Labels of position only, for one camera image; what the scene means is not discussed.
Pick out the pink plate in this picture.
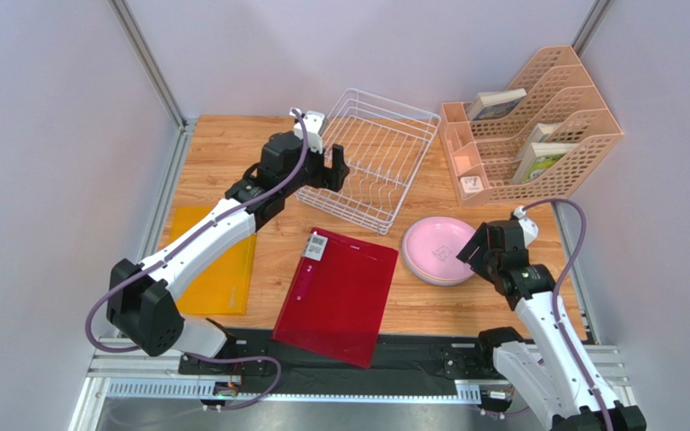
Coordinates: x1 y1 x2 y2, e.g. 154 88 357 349
402 216 475 286

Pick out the yellow plate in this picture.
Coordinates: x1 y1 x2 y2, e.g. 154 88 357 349
414 273 473 286

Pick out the purple plate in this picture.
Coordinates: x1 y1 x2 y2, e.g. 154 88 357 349
402 246 475 287

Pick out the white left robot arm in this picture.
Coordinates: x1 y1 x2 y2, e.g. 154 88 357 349
100 130 349 357

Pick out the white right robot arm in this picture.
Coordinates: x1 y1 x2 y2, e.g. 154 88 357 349
456 198 648 430

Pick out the green book in rack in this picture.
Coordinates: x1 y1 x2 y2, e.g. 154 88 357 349
510 142 578 185

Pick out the pink file rack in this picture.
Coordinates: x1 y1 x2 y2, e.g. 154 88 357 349
471 46 624 205

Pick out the upper book in rack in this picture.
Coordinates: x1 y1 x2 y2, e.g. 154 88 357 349
465 88 527 121

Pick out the middle white book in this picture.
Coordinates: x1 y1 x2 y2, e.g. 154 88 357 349
515 122 562 160

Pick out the black base mat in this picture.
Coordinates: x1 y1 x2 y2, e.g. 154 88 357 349
174 328 503 396

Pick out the red folder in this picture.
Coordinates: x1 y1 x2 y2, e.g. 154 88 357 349
272 227 398 368

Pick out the orange folder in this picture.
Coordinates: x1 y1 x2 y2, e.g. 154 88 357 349
165 203 256 315

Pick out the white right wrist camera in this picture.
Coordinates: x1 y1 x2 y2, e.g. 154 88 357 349
512 206 539 247

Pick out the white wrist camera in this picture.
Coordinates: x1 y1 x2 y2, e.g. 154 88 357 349
289 108 328 154
512 206 539 247

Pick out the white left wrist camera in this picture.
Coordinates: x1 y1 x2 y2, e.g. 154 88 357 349
289 108 328 154

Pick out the white wire dish rack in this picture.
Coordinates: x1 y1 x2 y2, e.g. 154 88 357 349
296 88 440 234

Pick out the left aluminium corner post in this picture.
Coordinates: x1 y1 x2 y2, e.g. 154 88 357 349
108 0 188 130

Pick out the aluminium corner post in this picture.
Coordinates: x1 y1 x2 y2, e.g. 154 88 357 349
571 0 615 57
108 0 188 130

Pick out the right aluminium corner post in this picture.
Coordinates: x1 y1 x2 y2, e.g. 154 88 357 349
571 0 615 57

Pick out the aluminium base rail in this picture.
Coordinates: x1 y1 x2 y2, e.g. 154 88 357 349
69 337 645 431

